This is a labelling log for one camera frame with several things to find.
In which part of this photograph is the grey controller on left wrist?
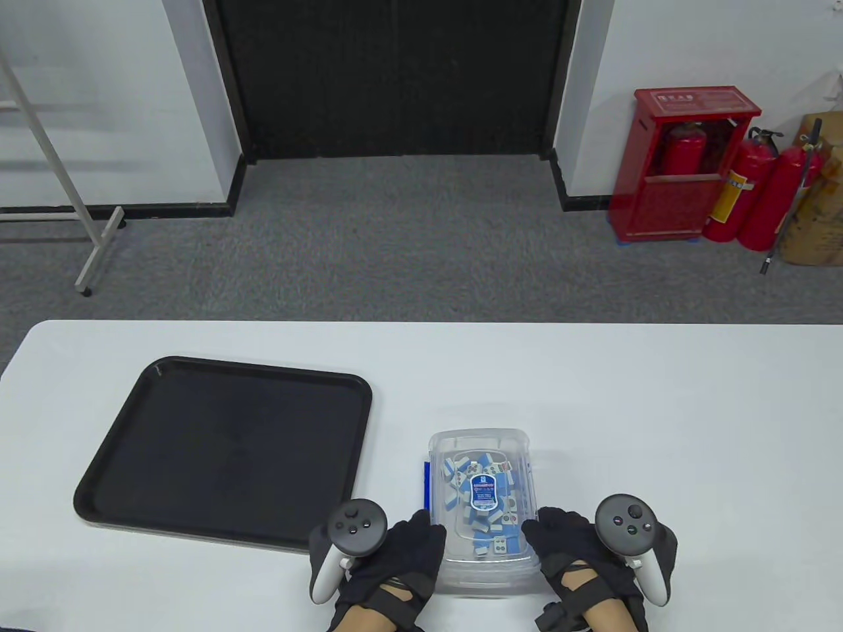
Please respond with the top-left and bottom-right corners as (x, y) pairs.
(310, 499), (388, 605)

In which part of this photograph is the red extinguisher with yellow label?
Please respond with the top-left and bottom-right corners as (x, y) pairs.
(702, 128), (780, 243)

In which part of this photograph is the black double door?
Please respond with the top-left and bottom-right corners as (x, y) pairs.
(202, 0), (584, 163)

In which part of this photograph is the clear plastic lidded box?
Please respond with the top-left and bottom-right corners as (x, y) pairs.
(423, 428), (542, 595)

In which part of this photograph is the person's right forearm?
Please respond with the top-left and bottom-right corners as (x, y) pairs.
(578, 604), (634, 632)

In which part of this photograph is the white metal rack frame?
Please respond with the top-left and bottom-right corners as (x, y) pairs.
(0, 47), (126, 298)

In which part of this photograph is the grey controller on right wrist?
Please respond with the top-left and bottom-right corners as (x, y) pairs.
(595, 494), (670, 606)

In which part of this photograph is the person's left forearm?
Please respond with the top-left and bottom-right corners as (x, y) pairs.
(341, 604), (399, 632)

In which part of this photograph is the pile of blue mahjong tiles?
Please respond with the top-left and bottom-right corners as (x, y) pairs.
(442, 451), (526, 559)

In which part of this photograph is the brown cardboard box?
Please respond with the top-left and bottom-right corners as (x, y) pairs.
(777, 111), (843, 267)

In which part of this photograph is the red fire extinguisher cabinet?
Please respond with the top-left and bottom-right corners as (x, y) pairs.
(609, 86), (763, 245)

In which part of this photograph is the plain red fire extinguisher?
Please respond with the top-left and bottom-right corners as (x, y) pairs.
(737, 145), (825, 251)

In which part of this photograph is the red extinguisher inside cabinet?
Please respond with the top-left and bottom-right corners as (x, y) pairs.
(662, 121), (707, 176)

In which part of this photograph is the person's right hand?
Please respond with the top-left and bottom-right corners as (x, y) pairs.
(522, 506), (678, 632)

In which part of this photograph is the person's left hand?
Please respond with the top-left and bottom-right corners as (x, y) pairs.
(310, 508), (449, 632)

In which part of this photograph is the grey controller on wrist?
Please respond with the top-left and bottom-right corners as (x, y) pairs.
(310, 499), (388, 605)
(595, 494), (670, 606)

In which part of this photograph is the black plastic tray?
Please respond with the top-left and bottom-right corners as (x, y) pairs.
(72, 356), (373, 552)

